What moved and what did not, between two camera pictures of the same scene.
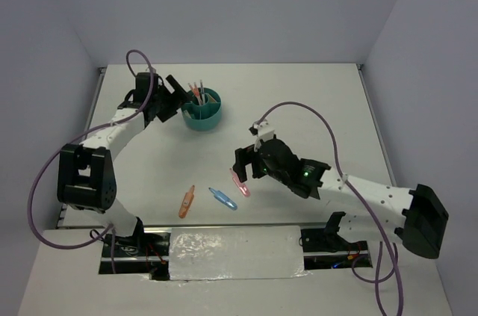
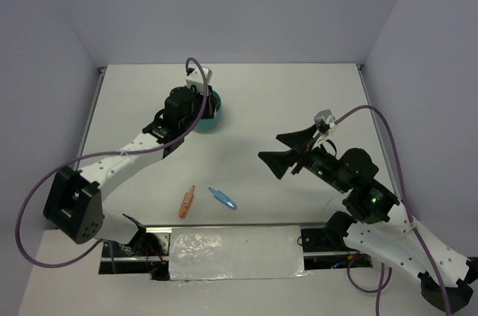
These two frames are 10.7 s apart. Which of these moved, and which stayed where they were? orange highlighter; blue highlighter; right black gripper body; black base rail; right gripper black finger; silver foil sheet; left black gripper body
Moved: right gripper black finger; left black gripper body; right black gripper body
Stayed: blue highlighter; silver foil sheet; orange highlighter; black base rail
